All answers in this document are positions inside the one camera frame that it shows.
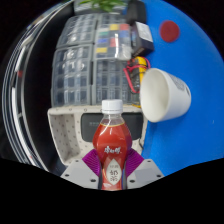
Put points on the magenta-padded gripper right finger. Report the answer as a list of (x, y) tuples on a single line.
[(145, 171)]

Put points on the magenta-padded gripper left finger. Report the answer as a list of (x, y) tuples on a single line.
[(78, 171)]

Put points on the red drink bottle white cap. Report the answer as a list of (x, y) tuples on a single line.
[(111, 143)]

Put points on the beige dotted storage tray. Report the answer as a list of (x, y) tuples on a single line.
[(65, 136)]

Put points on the white cup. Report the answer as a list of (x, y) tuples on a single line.
[(156, 95)]

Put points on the wide grey drawer cabinet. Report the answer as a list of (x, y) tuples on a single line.
[(71, 78)]

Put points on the black box white label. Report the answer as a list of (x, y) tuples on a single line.
[(142, 36)]

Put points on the flat round red coaster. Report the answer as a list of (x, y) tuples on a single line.
[(169, 31)]

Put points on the narrow grey drawer cabinet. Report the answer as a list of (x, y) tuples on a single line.
[(112, 18)]

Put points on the plain black box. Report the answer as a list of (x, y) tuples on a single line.
[(136, 11)]

